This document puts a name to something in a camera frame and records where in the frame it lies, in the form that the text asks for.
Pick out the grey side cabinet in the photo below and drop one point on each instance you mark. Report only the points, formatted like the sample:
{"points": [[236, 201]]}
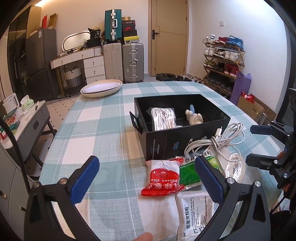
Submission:
{"points": [[14, 196]]}

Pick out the white drawer desk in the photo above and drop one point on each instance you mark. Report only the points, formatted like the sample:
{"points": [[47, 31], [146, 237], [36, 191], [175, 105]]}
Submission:
{"points": [[90, 61]]}

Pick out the red balloon glue packet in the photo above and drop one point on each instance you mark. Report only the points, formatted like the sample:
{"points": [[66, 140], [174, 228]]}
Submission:
{"points": [[163, 178]]}

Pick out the teal suitcase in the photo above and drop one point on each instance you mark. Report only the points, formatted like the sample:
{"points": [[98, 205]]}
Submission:
{"points": [[113, 25]]}

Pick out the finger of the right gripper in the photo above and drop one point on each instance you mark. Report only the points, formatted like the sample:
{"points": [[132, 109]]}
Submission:
{"points": [[268, 162], [268, 129]]}

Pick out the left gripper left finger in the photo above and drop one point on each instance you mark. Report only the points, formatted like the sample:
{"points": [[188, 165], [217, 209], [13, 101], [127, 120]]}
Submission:
{"points": [[41, 222]]}

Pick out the white plush toy blue ear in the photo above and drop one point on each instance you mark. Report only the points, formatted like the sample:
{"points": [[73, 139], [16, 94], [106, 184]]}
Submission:
{"points": [[192, 117]]}

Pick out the oval mirror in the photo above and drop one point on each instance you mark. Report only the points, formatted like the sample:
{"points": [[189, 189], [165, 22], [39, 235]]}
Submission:
{"points": [[75, 41]]}

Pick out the checkered teal tablecloth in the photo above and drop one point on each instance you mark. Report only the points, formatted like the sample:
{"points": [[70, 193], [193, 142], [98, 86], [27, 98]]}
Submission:
{"points": [[113, 206]]}

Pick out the cardboard box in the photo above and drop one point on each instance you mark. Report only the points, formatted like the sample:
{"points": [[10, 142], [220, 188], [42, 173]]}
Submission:
{"points": [[253, 110]]}

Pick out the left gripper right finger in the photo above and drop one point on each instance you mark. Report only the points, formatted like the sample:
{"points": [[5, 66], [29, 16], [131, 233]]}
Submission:
{"points": [[252, 222]]}

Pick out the stacked shoe boxes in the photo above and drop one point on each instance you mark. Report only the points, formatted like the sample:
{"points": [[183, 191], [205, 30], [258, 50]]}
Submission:
{"points": [[129, 31]]}

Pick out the tan wooden door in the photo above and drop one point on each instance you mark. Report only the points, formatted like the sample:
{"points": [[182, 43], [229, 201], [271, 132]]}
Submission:
{"points": [[168, 38]]}

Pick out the black storage box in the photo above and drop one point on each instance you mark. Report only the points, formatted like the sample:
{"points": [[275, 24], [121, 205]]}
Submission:
{"points": [[165, 144]]}

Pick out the cream oval plate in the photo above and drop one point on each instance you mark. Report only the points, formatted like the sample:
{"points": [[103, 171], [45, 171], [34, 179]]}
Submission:
{"points": [[101, 88]]}

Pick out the beige suitcase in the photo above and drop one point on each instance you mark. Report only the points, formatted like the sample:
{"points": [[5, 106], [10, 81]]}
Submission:
{"points": [[112, 54]]}

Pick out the green medicine sachet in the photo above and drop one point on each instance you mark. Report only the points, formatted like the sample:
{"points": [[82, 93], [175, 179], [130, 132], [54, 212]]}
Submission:
{"points": [[188, 174]]}

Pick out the purple bag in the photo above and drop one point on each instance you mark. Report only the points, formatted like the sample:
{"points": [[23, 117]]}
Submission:
{"points": [[242, 84]]}

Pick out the wooden shoe rack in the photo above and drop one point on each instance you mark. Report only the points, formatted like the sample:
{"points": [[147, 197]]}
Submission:
{"points": [[223, 61]]}

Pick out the tissue pack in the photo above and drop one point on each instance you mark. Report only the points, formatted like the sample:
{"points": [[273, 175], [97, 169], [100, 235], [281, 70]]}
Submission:
{"points": [[26, 103]]}

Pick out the black garbage bag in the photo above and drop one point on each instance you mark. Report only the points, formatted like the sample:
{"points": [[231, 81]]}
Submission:
{"points": [[165, 77]]}

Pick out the person's left hand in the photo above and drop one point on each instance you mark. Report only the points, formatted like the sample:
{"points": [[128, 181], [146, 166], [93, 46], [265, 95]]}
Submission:
{"points": [[146, 236]]}

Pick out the white medicine sachet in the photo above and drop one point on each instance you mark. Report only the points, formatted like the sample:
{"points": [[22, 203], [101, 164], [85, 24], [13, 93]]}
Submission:
{"points": [[195, 209]]}

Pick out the dark grey refrigerator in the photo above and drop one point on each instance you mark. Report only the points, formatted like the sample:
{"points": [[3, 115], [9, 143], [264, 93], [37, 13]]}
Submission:
{"points": [[41, 48]]}

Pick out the silver suitcase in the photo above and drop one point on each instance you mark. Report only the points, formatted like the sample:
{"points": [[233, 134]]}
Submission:
{"points": [[133, 62]]}

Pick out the woven laundry basket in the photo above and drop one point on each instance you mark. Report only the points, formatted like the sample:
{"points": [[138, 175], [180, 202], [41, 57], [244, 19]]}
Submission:
{"points": [[73, 77]]}

